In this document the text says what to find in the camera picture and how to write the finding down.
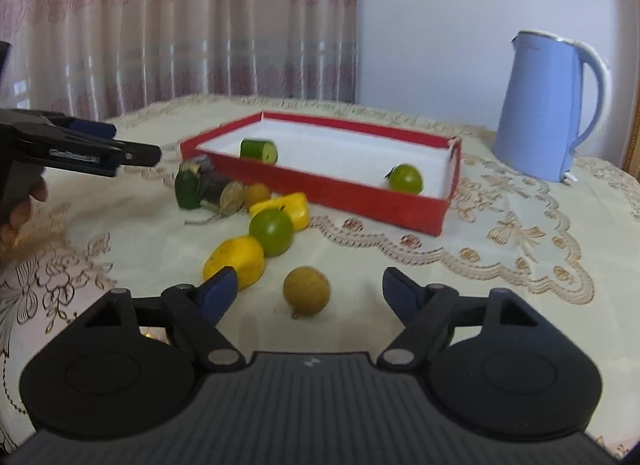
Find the large yellow pepper piece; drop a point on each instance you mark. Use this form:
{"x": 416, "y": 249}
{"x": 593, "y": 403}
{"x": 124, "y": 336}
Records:
{"x": 292, "y": 207}

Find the pink patterned curtain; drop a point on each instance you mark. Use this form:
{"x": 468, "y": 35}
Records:
{"x": 175, "y": 20}

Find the person's left hand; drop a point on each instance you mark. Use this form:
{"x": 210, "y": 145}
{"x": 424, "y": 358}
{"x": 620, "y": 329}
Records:
{"x": 12, "y": 232}

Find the dark eggplant piece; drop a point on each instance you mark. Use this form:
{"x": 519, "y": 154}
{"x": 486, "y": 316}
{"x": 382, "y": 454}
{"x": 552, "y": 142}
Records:
{"x": 220, "y": 190}

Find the large brown longan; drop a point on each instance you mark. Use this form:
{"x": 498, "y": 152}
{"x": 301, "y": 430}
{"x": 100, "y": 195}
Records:
{"x": 306, "y": 291}

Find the small yellow pepper piece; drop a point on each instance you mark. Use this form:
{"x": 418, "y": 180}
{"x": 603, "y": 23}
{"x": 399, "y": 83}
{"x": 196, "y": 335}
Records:
{"x": 235, "y": 255}

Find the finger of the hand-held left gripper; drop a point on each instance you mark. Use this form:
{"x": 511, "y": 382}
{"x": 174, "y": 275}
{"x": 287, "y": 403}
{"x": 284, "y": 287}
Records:
{"x": 140, "y": 155}
{"x": 95, "y": 128}

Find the golden wooden frame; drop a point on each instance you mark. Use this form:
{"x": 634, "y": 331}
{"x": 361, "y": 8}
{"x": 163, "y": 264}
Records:
{"x": 635, "y": 95}

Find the blue electric kettle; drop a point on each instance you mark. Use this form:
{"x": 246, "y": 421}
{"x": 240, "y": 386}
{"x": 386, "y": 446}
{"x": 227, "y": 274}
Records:
{"x": 540, "y": 110}

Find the small brown longan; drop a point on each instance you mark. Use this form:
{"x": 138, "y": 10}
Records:
{"x": 259, "y": 192}

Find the cucumber middle piece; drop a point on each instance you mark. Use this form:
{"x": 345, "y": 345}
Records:
{"x": 255, "y": 150}

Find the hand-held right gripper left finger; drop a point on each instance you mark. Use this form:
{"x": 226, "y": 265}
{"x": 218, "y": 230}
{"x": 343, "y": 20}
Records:
{"x": 220, "y": 290}

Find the cucumber end piece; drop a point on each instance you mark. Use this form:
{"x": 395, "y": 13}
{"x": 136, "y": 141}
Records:
{"x": 187, "y": 190}

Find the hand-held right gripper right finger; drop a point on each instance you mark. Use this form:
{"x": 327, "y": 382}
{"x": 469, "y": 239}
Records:
{"x": 397, "y": 290}

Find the red cardboard box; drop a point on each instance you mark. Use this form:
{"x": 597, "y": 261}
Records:
{"x": 350, "y": 195}

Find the green tomato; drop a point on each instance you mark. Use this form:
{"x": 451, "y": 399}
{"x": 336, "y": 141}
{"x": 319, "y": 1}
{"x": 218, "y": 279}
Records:
{"x": 406, "y": 179}
{"x": 271, "y": 232}

